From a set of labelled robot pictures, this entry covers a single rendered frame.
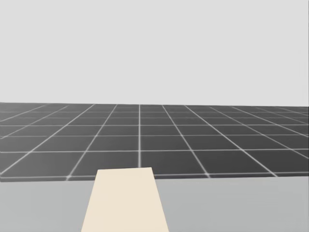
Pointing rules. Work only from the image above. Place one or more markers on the tall board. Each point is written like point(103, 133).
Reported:
point(124, 200)

